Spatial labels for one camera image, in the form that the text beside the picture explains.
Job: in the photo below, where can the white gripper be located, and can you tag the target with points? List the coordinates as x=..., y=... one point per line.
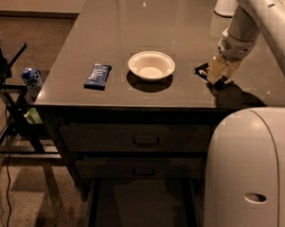
x=234, y=48

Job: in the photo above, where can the black chocolate rxbar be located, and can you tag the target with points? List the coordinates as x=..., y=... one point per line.
x=202, y=70

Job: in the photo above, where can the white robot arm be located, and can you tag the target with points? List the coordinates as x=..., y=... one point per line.
x=245, y=168

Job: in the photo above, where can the top left drawer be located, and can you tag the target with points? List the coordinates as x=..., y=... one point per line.
x=135, y=138

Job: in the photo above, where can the middle left drawer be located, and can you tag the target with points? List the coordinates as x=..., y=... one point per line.
x=136, y=168

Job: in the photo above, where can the blue rxbar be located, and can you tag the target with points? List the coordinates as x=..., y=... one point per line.
x=98, y=77

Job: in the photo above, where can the white kettle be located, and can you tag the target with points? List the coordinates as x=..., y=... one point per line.
x=225, y=8

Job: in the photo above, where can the white bowl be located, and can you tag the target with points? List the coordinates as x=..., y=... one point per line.
x=151, y=65

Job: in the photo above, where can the green packet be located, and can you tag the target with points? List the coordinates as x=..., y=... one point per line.
x=33, y=117

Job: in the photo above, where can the black side stand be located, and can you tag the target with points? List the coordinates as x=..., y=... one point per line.
x=18, y=136

